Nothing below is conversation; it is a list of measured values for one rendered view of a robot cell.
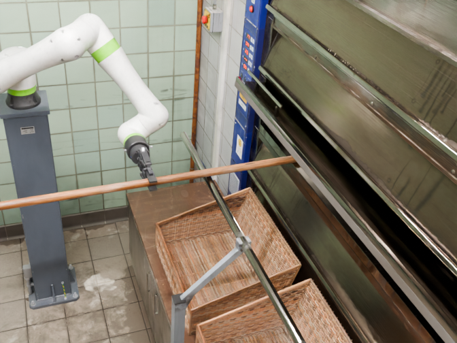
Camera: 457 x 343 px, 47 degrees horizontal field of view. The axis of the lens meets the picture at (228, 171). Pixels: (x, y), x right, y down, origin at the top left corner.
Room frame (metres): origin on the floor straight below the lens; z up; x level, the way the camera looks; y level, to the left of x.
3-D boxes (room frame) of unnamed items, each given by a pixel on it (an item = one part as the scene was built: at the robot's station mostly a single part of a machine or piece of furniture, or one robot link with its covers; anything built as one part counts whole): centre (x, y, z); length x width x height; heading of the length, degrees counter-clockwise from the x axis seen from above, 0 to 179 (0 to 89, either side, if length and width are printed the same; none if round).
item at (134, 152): (1.73, 0.35, 1.19); 0.09 x 0.07 x 0.08; 24
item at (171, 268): (1.73, -0.01, 0.72); 0.56 x 0.49 x 0.28; 24
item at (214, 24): (2.66, 0.15, 1.46); 0.10 x 0.07 x 0.10; 24
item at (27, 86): (2.07, 0.95, 1.36); 0.16 x 0.13 x 0.19; 168
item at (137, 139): (1.80, 0.37, 1.19); 0.12 x 0.06 x 0.09; 114
